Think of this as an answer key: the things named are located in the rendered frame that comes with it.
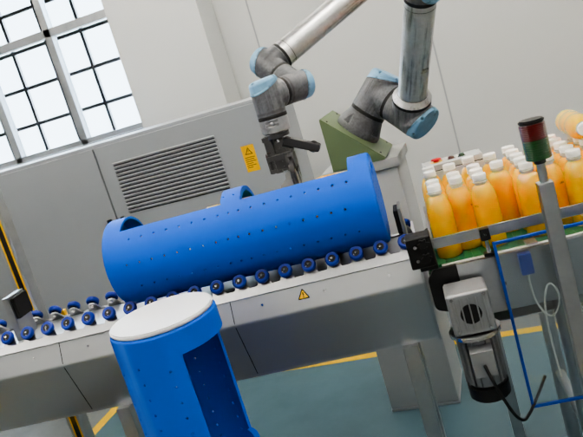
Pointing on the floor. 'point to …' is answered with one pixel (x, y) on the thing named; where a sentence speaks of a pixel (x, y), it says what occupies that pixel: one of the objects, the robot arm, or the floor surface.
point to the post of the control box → (513, 402)
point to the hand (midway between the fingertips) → (302, 192)
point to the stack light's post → (563, 269)
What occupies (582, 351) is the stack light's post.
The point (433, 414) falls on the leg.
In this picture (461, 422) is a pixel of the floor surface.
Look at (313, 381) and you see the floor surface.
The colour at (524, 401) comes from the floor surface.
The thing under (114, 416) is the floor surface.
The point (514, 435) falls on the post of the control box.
